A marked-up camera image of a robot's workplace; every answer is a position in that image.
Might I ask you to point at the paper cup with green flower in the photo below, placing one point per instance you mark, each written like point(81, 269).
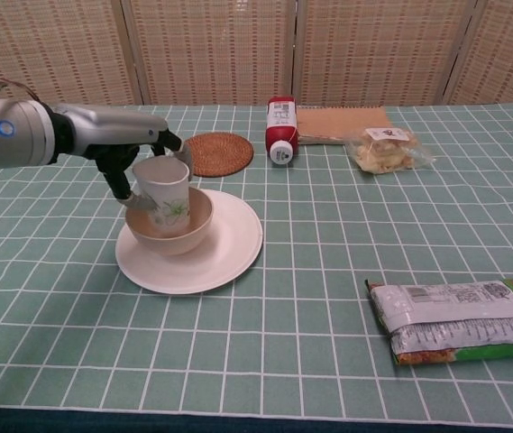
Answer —
point(166, 189)

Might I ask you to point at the off-white bowl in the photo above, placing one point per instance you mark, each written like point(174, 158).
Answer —
point(181, 245)

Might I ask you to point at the green and white snack package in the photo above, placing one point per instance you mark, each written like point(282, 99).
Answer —
point(454, 325)

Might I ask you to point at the clear bag of snacks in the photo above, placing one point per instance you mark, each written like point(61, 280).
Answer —
point(387, 153)

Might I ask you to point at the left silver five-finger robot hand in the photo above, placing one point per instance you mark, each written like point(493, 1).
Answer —
point(103, 131)

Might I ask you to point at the red bottle with white cap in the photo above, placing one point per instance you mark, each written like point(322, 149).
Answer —
point(281, 128)

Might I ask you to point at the green checked tablecloth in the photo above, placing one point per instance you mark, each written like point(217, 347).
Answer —
point(283, 325)

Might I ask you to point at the round woven rattan coaster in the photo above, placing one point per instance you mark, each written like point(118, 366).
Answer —
point(222, 155)

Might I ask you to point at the white round plate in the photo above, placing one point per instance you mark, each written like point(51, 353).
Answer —
point(233, 252)

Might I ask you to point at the woven bamboo screen panel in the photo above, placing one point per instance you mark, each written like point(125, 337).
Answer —
point(508, 49)
point(44, 45)
point(373, 49)
point(211, 49)

